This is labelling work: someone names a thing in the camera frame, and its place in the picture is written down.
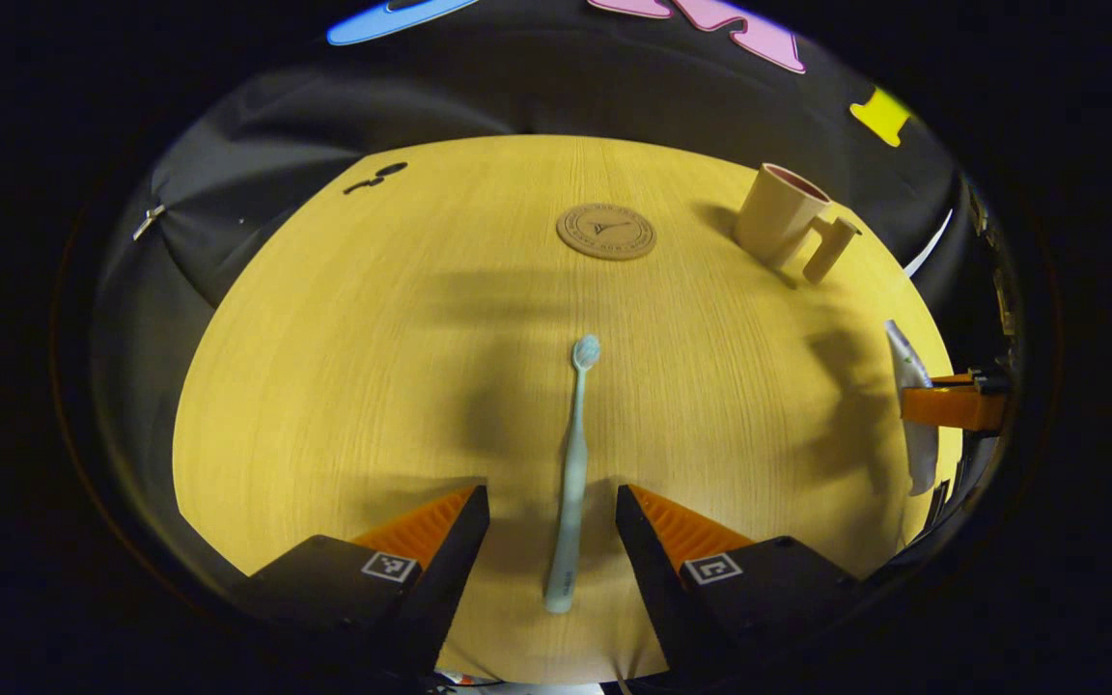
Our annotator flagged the beige cup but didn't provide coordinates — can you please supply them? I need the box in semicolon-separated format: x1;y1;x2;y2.
734;163;862;286

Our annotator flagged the round wooden coaster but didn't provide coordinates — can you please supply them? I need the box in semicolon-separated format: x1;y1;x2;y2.
556;204;658;261

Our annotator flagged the pale green toothbrush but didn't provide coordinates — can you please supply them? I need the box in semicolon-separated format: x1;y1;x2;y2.
543;334;602;615

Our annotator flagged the white toothpaste tube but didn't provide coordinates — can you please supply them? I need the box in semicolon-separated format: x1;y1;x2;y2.
884;320;941;496

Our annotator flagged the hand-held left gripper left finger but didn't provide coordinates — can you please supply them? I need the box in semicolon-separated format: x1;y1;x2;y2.
233;485;492;677

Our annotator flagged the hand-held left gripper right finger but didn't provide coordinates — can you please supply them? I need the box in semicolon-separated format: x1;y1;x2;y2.
614;485;861;681

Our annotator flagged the black backdrop cloth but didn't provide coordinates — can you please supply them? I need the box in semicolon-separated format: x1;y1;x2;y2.
93;0;1001;320

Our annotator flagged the wooden desktop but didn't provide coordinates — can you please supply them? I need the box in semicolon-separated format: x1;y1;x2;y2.
173;134;964;686

